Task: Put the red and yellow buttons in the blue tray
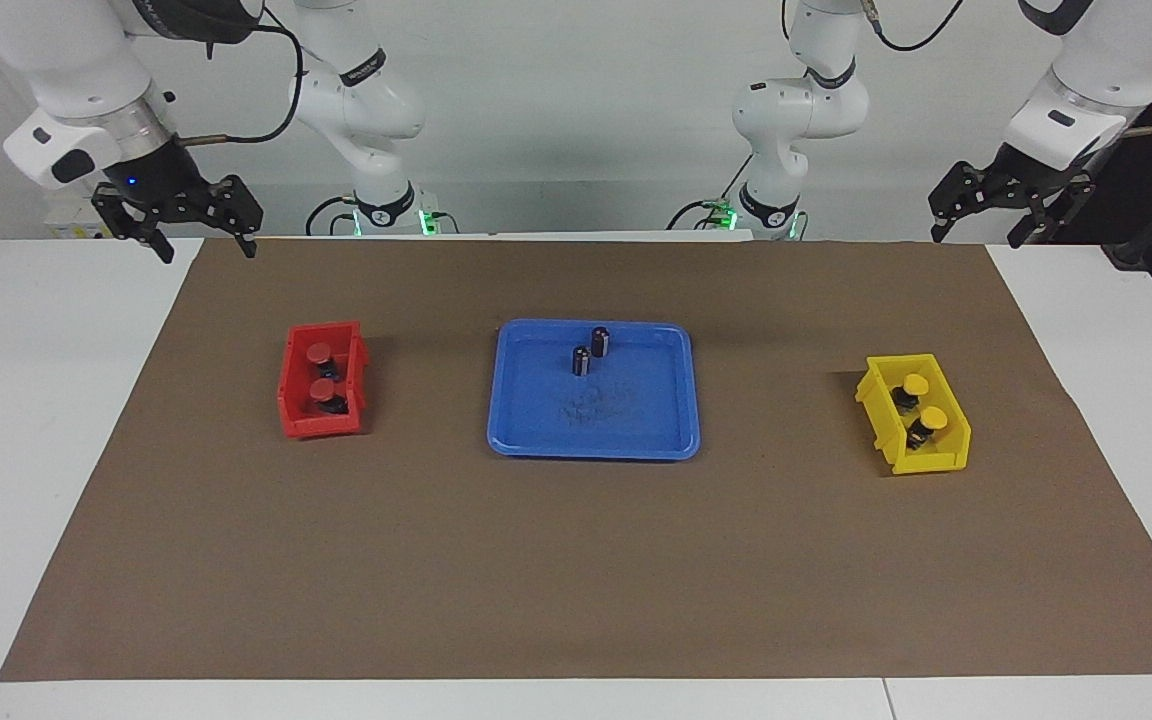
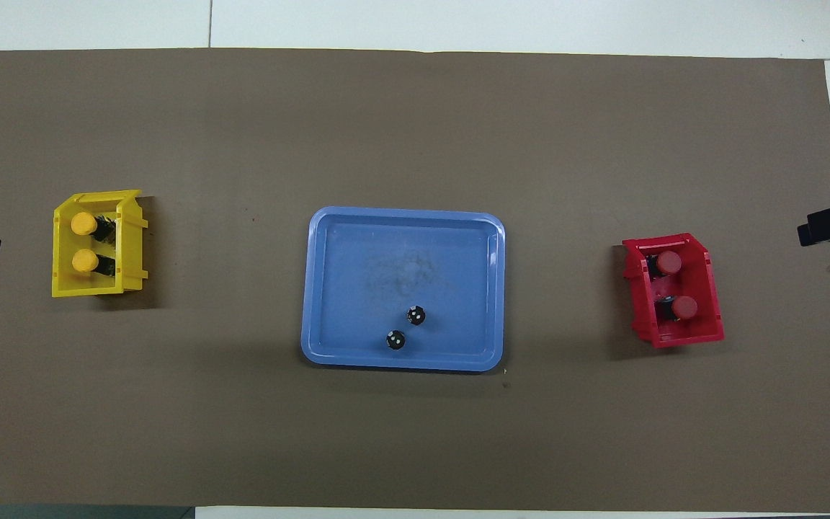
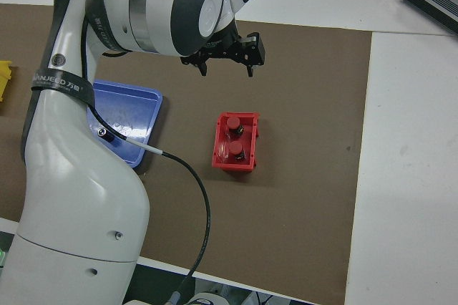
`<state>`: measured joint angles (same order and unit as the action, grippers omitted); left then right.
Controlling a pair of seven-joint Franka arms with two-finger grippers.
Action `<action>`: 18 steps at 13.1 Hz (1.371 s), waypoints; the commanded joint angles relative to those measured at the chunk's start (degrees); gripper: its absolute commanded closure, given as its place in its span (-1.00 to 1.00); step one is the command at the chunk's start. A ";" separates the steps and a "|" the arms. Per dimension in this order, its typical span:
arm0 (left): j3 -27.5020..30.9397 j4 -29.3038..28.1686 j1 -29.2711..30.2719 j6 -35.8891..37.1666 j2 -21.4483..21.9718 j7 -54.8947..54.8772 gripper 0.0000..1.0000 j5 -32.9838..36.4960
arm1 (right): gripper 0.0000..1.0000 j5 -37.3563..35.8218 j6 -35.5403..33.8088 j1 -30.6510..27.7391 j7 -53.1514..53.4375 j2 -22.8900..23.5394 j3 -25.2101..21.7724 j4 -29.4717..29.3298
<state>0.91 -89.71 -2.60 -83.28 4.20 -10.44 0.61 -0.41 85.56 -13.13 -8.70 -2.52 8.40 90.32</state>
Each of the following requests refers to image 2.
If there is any red push button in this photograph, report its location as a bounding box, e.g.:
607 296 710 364
654 296 699 323
646 250 682 279

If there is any yellow plastic bin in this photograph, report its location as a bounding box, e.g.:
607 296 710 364
52 190 150 298

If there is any brown paper table mat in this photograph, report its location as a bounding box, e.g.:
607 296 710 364
0 48 830 514

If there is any red plastic bin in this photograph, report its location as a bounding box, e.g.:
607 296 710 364
620 232 726 350

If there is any yellow push button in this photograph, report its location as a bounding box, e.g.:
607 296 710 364
70 211 119 243
71 249 120 277

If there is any blue plastic tray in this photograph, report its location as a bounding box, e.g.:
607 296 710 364
300 206 507 373

